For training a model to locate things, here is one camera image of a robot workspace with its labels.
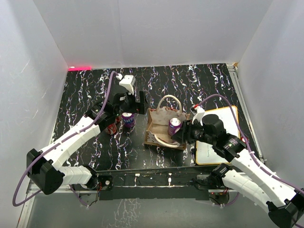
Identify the wrist white camera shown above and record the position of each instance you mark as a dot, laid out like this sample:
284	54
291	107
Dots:
198	113
127	81

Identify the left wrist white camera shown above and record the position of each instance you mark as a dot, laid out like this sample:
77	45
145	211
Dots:
127	81

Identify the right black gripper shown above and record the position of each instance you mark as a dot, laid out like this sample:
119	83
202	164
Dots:
185	133

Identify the red cola can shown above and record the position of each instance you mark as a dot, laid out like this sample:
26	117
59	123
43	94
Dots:
112	128

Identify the pink tape strip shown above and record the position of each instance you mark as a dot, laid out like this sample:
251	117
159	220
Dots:
84	68

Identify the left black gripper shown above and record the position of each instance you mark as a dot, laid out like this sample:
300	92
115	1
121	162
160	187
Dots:
140	107

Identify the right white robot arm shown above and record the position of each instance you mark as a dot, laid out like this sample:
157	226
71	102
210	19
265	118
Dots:
283	201

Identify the purple Fanta can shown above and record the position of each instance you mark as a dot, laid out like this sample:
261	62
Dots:
174	125
128	120

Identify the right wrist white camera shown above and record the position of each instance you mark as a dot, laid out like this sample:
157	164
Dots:
198	113

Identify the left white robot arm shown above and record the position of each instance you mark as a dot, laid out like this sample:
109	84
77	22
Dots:
45	167

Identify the red emergency button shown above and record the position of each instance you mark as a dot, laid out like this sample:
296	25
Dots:
244	139

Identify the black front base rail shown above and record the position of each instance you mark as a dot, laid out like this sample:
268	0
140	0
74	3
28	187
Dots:
164	183

